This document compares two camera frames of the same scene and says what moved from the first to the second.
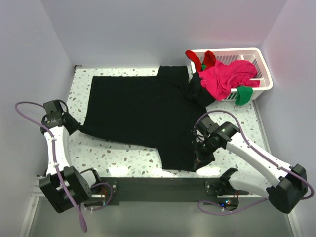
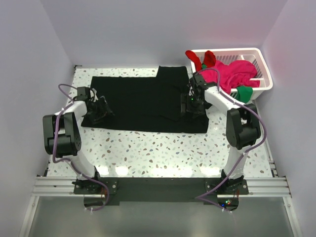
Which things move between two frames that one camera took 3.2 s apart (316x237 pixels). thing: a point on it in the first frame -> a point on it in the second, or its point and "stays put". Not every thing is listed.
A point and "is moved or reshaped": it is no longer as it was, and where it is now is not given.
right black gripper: x=201 y=160 -> x=198 y=112
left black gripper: x=75 y=126 -> x=104 y=110
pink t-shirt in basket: x=220 y=80 stays put
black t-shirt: x=157 y=111 is moved or reshaped
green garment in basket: x=244 y=94 stays put
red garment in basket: x=209 y=58 stays put
